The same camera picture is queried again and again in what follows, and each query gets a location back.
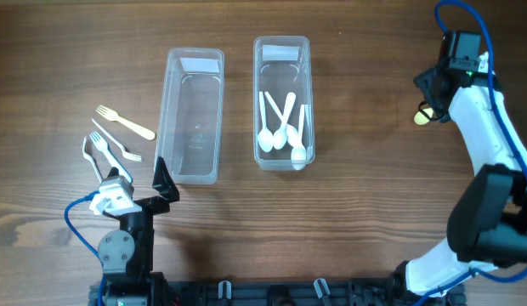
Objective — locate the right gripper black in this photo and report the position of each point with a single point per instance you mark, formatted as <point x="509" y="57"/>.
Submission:
<point x="423" y="80"/>

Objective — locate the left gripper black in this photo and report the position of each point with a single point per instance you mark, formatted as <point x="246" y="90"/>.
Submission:
<point x="167" y="191"/>

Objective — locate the yellow plastic spoon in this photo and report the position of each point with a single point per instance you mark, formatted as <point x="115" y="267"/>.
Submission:
<point x="424" y="116"/>

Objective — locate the white plastic spoon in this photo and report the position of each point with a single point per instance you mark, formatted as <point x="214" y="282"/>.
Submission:
<point x="290" y="130"/>
<point x="265" y="137"/>
<point x="280" y="135"/>
<point x="299" y="153"/>

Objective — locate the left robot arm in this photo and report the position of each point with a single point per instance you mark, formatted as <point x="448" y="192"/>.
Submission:
<point x="126" y="254"/>

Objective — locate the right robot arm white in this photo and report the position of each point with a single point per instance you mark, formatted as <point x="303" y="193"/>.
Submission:
<point x="487" y="229"/>

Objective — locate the clear plastic container left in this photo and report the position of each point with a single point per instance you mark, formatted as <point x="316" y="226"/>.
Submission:
<point x="190" y="122"/>

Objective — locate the clear plastic container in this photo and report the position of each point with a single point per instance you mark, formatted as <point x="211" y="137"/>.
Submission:
<point x="190" y="122"/>
<point x="282" y="64"/>

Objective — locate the clear plastic container right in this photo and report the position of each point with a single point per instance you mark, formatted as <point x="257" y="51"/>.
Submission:
<point x="282" y="64"/>

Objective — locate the white plastic fork upper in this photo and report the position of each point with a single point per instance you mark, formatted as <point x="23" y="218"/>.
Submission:
<point x="125" y="153"/>

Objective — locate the white plastic fork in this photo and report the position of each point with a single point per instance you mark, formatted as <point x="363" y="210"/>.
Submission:
<point x="103" y="147"/>
<point x="125" y="153"/>

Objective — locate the white plastic fork middle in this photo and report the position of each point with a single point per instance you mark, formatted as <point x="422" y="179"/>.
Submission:
<point x="103" y="147"/>

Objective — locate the clear plastic fork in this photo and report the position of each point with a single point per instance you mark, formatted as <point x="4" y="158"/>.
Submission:
<point x="87" y="154"/>

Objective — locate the beige plastic fork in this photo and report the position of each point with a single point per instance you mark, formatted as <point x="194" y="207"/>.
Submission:
<point x="113" y="116"/>

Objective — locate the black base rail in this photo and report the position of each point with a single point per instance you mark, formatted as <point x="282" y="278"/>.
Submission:
<point x="317" y="292"/>

